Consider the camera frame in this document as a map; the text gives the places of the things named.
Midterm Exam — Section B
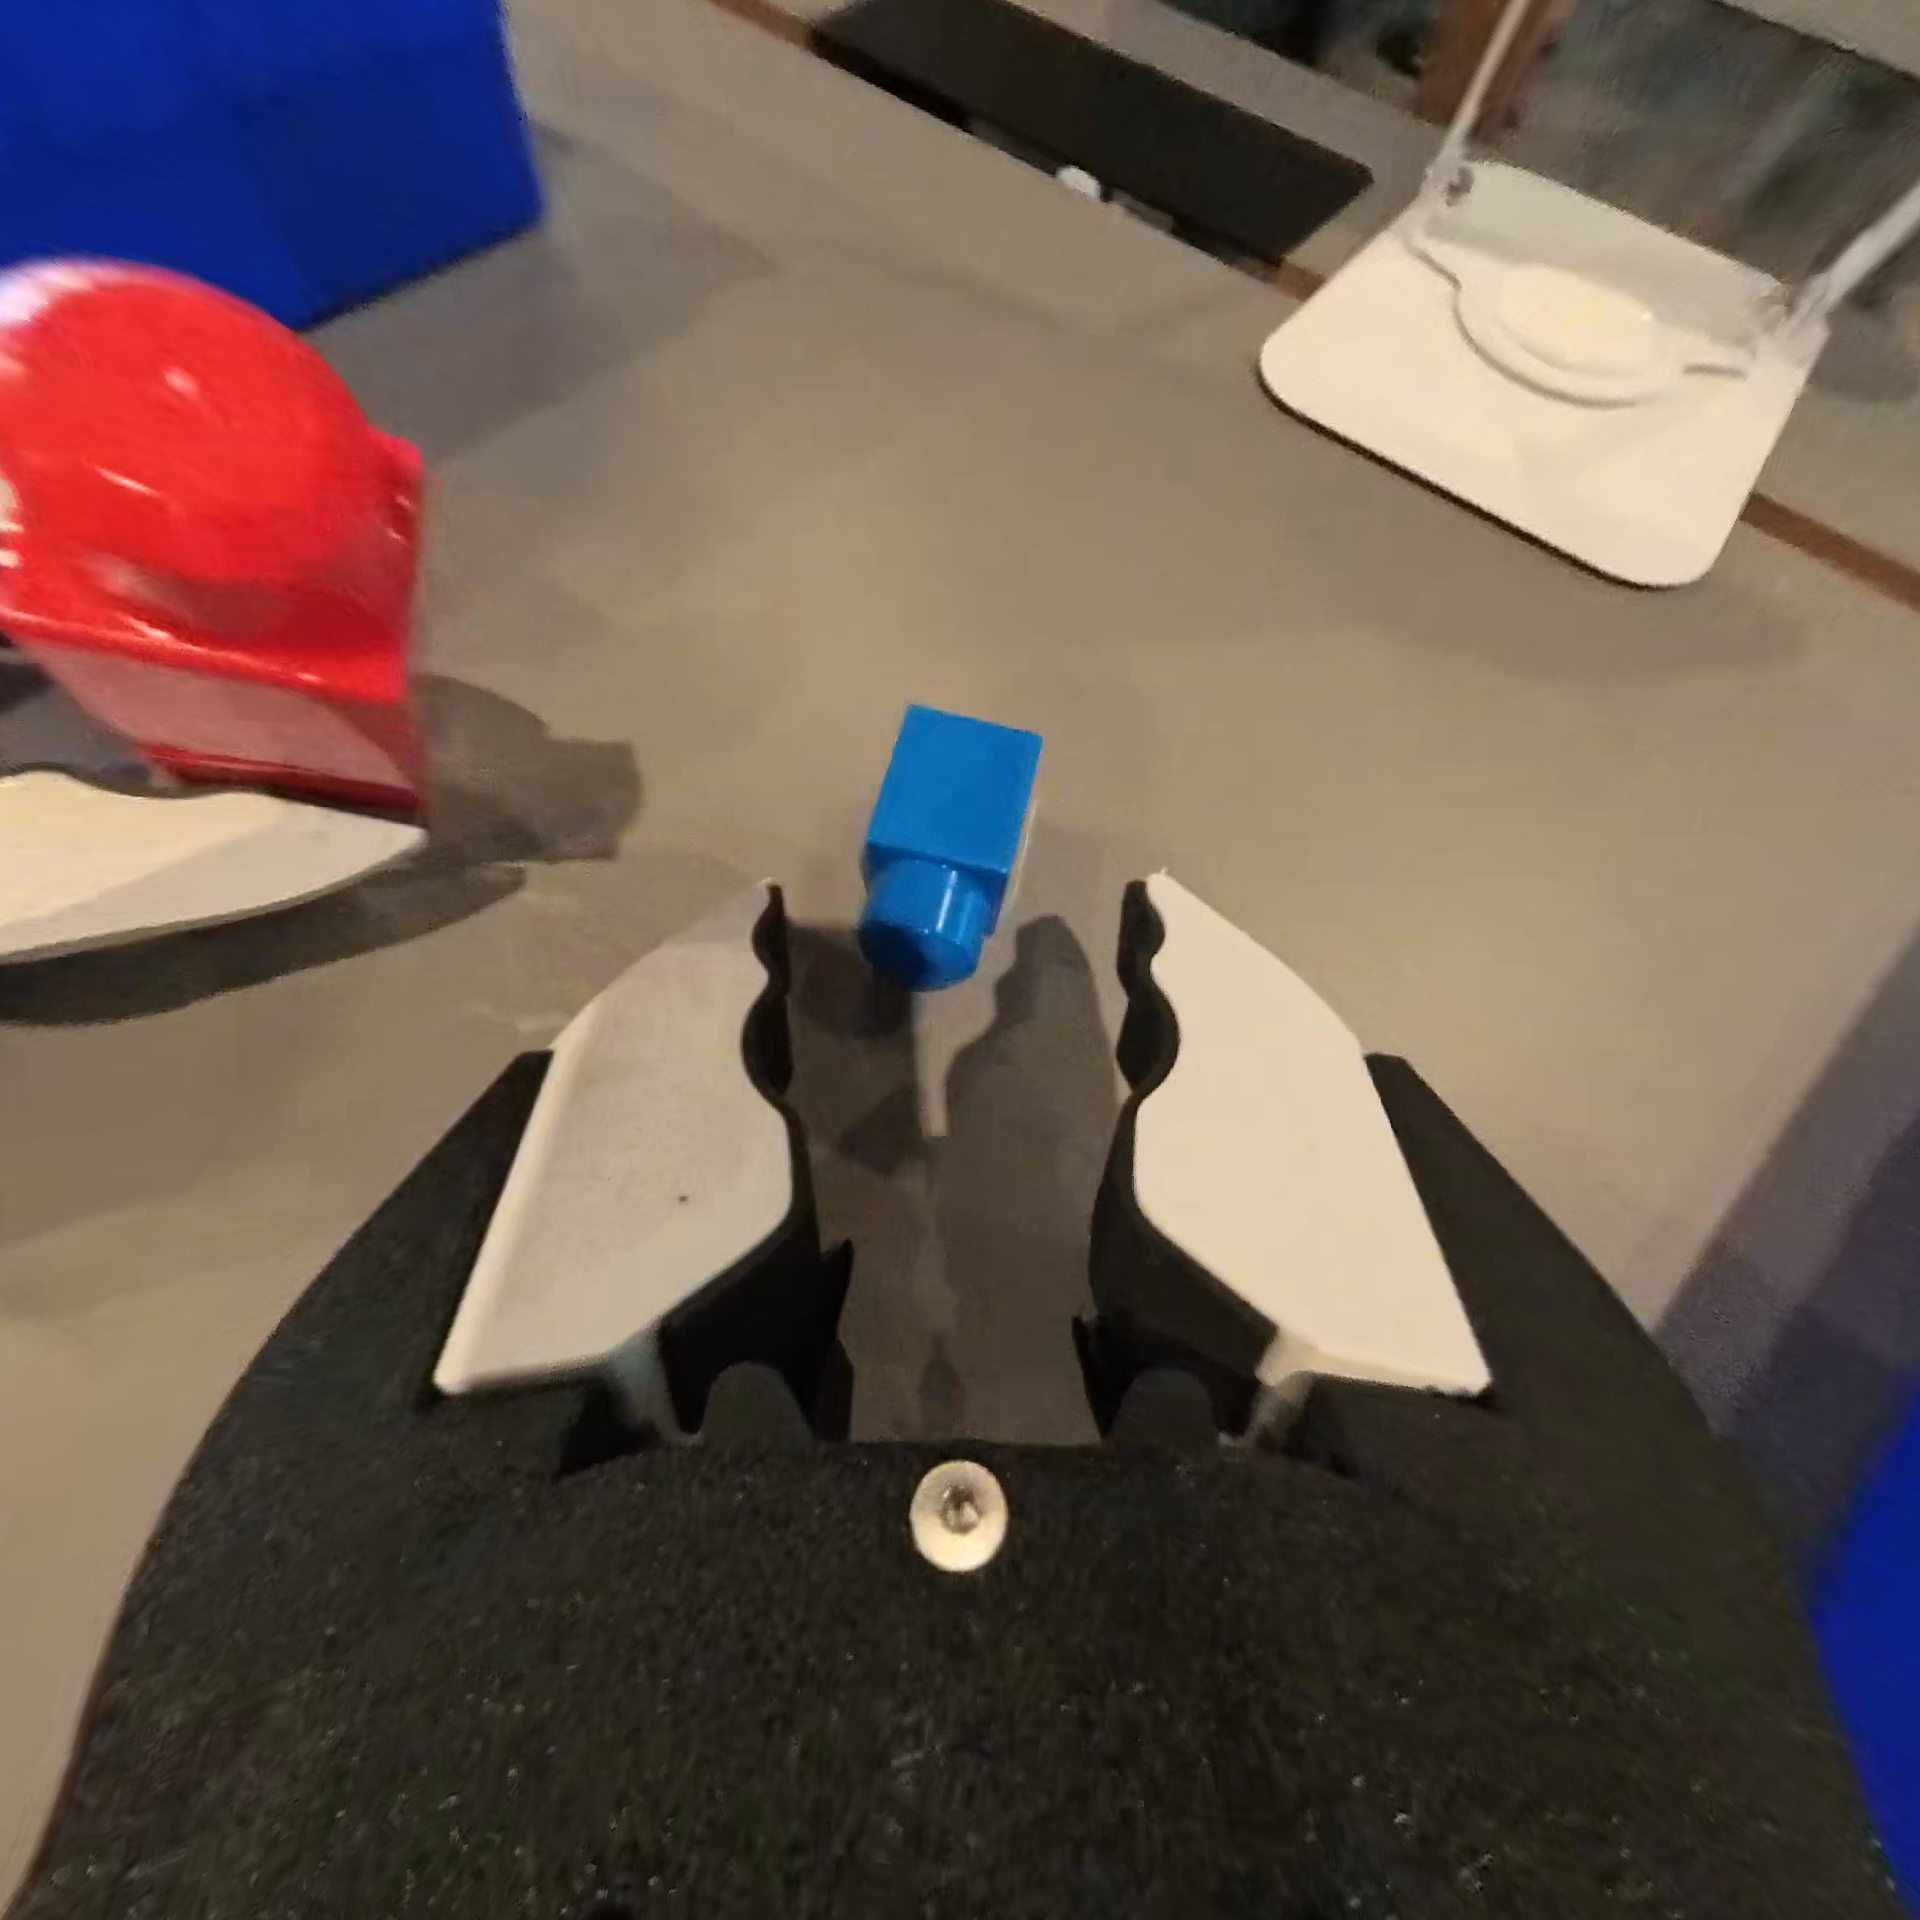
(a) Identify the blue plastic bin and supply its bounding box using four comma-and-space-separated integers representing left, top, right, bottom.
0, 0, 545, 331

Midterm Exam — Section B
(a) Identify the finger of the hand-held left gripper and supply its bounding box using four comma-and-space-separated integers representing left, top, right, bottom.
0, 651, 433, 965

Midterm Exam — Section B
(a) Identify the red mega block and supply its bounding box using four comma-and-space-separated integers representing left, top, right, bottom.
0, 259, 429, 815

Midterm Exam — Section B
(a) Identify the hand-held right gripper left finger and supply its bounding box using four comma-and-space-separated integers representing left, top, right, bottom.
433, 883, 856, 1439

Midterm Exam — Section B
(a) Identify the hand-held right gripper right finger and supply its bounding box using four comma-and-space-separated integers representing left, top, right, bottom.
1070, 874, 1496, 1444

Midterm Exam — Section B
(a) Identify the blue mega block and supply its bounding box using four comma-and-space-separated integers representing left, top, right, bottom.
858, 705, 1048, 995

